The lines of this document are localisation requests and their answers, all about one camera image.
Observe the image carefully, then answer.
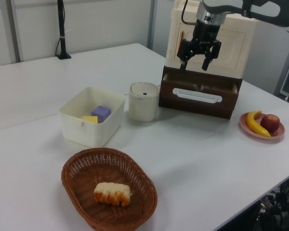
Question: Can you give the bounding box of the orange cabinet door handle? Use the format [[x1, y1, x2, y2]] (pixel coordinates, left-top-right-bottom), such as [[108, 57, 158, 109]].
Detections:
[[175, 30, 185, 53]]

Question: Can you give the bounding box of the small white trash can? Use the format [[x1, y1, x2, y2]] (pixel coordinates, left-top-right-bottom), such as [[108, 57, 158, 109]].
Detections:
[[128, 82, 160, 122]]

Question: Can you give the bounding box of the pink plate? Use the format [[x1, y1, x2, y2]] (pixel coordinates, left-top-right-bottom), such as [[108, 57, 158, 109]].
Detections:
[[239, 112, 286, 144]]

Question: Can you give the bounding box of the brown drawer with white handle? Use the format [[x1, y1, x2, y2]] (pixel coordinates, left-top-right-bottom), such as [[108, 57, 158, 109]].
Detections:
[[158, 70, 243, 120]]

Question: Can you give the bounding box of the black cable bundle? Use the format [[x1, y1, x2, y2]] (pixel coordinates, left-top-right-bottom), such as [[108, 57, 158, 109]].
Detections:
[[255, 178, 289, 231]]

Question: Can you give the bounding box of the yellow toy banana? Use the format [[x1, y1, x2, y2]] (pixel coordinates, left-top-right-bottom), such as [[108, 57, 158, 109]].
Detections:
[[246, 110, 272, 138]]

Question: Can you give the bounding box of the cream plastic cabinet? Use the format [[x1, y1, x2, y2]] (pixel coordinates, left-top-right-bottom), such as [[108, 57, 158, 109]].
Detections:
[[165, 0, 260, 79]]

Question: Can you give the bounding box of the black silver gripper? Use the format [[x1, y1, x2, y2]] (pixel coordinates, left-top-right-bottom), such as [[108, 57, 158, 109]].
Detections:
[[176, 4, 228, 72]]

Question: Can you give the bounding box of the toy bread loaf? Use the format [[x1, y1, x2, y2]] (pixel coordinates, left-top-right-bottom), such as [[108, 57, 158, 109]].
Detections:
[[93, 182, 133, 207]]

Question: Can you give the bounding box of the red toy apple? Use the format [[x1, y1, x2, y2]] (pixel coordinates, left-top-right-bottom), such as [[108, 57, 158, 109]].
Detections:
[[260, 114, 280, 133]]

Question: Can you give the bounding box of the yellow block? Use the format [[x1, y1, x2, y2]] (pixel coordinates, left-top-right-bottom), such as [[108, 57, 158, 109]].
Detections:
[[82, 115, 99, 125]]

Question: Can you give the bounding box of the purple cube block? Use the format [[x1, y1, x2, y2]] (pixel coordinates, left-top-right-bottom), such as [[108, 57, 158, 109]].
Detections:
[[91, 105, 111, 124]]

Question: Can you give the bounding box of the black pole with base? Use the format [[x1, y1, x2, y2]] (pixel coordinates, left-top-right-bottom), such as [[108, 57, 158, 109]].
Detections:
[[55, 0, 72, 60]]

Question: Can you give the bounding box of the brown wicker basket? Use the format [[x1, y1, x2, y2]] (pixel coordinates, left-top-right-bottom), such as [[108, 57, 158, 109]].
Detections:
[[61, 147, 158, 231]]

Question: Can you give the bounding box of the white plastic storage bin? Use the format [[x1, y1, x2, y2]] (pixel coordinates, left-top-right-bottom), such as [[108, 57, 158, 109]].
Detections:
[[58, 87, 126, 148]]

